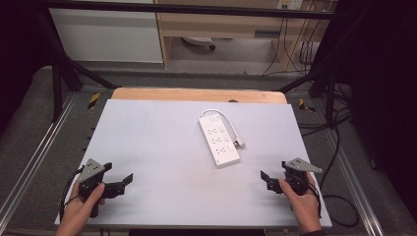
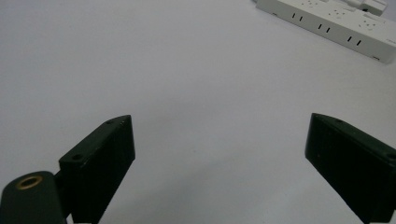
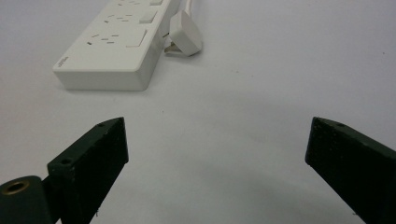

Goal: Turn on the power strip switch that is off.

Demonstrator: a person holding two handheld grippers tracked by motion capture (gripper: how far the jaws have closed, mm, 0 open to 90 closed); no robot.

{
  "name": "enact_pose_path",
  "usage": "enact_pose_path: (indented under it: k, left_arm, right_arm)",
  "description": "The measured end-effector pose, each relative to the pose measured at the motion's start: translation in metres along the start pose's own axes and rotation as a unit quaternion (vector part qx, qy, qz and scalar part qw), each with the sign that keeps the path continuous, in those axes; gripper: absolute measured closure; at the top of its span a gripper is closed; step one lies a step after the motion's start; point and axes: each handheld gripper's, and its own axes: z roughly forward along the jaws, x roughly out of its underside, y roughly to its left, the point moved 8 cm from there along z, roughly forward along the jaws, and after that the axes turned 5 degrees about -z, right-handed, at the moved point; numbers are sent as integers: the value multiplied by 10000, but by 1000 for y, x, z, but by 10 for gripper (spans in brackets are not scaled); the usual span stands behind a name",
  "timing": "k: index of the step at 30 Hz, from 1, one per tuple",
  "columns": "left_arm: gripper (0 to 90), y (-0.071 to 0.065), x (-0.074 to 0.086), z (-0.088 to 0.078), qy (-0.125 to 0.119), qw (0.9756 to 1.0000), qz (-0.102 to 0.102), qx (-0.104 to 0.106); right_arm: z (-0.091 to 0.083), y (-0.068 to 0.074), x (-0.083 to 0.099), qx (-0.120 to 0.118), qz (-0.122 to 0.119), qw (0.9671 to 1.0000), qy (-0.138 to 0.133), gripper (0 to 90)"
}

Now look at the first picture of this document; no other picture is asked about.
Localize black cable bundle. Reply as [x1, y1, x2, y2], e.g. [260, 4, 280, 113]
[297, 83, 353, 137]

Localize yellow cable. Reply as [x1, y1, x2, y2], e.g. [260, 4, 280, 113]
[285, 0, 317, 72]

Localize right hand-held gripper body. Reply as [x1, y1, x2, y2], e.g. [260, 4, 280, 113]
[280, 157, 324, 197]

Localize long black looped cable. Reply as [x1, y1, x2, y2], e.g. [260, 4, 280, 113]
[319, 126, 361, 228]

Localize person's right hand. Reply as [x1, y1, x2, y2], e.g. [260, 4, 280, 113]
[278, 172, 323, 232]

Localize hanging black cables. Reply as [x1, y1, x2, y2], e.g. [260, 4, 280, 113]
[261, 16, 317, 78]

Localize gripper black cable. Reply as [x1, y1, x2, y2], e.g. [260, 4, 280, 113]
[58, 166, 85, 222]
[307, 181, 325, 219]

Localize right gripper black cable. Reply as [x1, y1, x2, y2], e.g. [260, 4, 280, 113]
[307, 181, 325, 219]

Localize black metal crossbar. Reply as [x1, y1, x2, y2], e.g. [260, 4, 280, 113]
[40, 0, 337, 20]

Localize white wall socket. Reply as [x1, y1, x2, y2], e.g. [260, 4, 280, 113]
[275, 0, 305, 11]

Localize light wooden desk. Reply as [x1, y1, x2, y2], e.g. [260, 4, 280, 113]
[152, 0, 332, 71]

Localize white power cable with plug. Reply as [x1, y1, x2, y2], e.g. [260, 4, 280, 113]
[200, 108, 246, 150]

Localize white cabinet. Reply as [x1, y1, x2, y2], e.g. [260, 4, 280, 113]
[48, 0, 164, 64]

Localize white chair base with castor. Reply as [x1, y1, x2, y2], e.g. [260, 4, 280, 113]
[181, 35, 217, 52]

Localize black metal stand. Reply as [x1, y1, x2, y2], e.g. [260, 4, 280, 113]
[277, 62, 338, 127]
[35, 8, 121, 124]

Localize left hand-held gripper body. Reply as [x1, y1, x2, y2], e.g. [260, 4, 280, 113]
[78, 158, 114, 219]

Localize wooden board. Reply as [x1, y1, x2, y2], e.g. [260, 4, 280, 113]
[111, 87, 288, 105]

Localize black curtain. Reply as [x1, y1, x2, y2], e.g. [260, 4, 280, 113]
[332, 0, 417, 214]
[0, 0, 53, 132]

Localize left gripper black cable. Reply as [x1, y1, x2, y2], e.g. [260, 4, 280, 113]
[58, 166, 85, 222]

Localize aluminium rail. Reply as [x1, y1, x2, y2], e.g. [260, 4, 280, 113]
[326, 129, 386, 236]
[0, 91, 81, 228]

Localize white power strip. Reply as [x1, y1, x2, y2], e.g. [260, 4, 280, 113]
[198, 114, 242, 169]

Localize person's left hand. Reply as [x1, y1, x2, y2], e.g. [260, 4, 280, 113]
[55, 182, 107, 230]

